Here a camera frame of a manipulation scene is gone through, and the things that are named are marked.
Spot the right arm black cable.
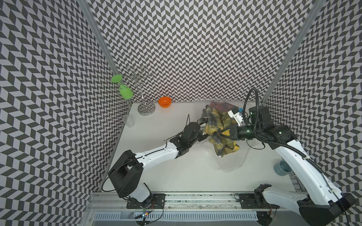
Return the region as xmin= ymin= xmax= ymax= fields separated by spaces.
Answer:
xmin=242 ymin=87 xmax=348 ymax=221

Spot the green plastic wine glass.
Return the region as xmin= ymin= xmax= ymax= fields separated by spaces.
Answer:
xmin=111 ymin=74 xmax=133 ymax=100

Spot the orange bowl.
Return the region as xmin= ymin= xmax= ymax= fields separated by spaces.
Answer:
xmin=158 ymin=97 xmax=172 ymax=108

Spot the aluminium front rail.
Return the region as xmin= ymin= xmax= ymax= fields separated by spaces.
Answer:
xmin=84 ymin=191 xmax=323 ymax=212

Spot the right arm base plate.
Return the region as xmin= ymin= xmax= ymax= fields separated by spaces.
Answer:
xmin=234 ymin=193 xmax=280 ymax=209

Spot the teal mug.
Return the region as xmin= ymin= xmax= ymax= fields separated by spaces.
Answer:
xmin=273 ymin=160 xmax=292 ymax=176

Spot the yellow plaid shirt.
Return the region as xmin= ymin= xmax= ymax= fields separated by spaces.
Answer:
xmin=203 ymin=105 xmax=240 ymax=157

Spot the red black plaid shirt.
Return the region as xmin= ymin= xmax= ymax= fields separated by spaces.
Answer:
xmin=209 ymin=101 xmax=239 ymax=114

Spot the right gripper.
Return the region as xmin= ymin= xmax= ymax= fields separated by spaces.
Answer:
xmin=218 ymin=123 xmax=262 ymax=140

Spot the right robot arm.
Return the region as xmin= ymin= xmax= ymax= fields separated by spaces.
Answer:
xmin=227 ymin=106 xmax=356 ymax=226

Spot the clear plastic vacuum bag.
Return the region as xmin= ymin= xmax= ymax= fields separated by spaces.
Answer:
xmin=198 ymin=101 xmax=251 ymax=173

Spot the clear glass cup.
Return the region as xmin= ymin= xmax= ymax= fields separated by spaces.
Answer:
xmin=123 ymin=115 xmax=135 ymax=128

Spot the chrome glass holder stand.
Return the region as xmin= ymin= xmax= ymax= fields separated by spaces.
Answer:
xmin=127 ymin=66 xmax=156 ymax=116

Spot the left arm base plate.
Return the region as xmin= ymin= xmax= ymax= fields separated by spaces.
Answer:
xmin=126 ymin=193 xmax=166 ymax=209

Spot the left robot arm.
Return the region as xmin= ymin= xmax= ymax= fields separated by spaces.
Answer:
xmin=107 ymin=122 xmax=208 ymax=203

